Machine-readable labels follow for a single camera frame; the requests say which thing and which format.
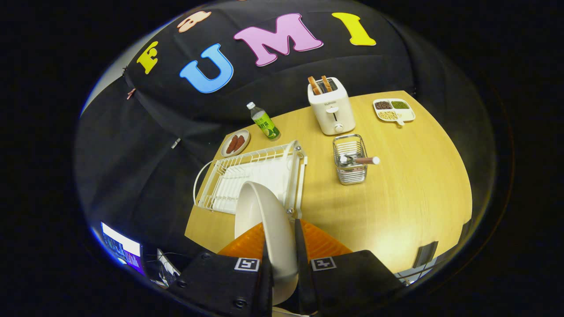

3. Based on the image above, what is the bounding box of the white toaster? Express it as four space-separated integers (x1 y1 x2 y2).
307 77 356 136

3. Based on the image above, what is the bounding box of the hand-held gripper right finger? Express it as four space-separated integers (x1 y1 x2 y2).
293 218 407 316

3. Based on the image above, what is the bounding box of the computer monitor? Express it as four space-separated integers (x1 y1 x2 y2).
100 221 145 276

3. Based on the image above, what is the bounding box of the white plate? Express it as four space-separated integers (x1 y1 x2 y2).
234 181 299 306

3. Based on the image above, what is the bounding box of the white wire dish rack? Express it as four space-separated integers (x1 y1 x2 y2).
193 140 308 219

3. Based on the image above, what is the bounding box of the metal wire basket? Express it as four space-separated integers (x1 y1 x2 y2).
333 134 369 185

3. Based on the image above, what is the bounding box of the black backdrop cloth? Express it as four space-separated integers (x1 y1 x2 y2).
75 0 494 265

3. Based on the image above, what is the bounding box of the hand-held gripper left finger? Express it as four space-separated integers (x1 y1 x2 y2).
169 221 275 317

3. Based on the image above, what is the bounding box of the green label drink bottle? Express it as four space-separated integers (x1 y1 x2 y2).
246 102 281 141

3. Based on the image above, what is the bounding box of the small beige plate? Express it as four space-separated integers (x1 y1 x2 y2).
220 129 251 158

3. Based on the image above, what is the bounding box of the wooden handle metal spoon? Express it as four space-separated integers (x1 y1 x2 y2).
338 154 380 167

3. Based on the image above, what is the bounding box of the white divided snack tray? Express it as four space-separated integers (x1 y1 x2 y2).
373 98 416 127

